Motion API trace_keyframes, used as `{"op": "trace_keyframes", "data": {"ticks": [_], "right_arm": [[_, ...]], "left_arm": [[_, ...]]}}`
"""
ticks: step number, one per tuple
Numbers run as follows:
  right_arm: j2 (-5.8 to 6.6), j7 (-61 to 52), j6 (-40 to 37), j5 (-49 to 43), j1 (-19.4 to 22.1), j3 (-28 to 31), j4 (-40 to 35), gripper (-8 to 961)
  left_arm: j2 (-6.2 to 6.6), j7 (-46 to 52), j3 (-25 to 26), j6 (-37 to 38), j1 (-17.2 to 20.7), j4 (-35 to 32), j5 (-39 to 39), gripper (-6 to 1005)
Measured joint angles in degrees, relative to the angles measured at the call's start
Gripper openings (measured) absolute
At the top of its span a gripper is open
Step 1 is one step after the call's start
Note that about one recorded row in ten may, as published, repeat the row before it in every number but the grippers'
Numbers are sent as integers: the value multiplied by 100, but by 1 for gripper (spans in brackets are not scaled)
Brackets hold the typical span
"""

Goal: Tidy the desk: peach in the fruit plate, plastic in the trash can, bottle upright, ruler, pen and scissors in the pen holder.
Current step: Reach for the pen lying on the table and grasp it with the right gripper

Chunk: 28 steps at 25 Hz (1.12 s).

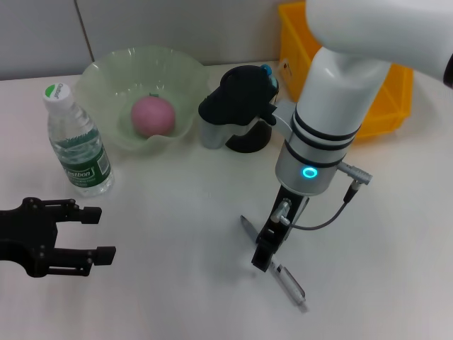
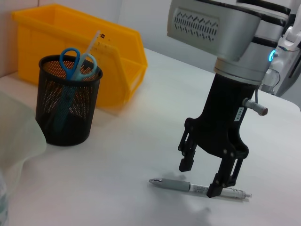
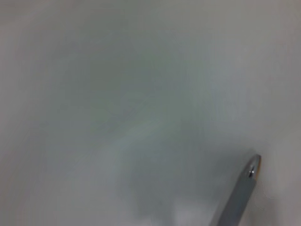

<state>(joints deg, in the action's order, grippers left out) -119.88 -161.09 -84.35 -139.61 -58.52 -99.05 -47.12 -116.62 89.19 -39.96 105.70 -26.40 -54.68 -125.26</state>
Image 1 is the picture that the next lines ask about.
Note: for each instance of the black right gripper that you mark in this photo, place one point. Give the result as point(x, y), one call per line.
point(279, 233)

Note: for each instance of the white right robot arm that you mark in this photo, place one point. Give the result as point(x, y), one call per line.
point(336, 106)

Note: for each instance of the clear water bottle green label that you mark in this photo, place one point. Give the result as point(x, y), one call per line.
point(74, 141)

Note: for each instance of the pink peach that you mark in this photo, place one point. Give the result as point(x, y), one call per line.
point(153, 115)

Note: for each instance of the blue scissors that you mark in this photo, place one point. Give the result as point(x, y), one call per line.
point(265, 67)

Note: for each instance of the pale green glass fruit plate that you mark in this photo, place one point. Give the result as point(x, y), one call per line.
point(106, 81)

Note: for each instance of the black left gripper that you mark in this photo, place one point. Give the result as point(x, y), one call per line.
point(28, 233)

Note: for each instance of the silver grey pen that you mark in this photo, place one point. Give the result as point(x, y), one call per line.
point(293, 287)

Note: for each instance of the yellow plastic storage bin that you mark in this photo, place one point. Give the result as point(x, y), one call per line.
point(293, 53)

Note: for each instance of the black mesh pen cup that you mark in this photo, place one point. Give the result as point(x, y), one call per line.
point(255, 140)

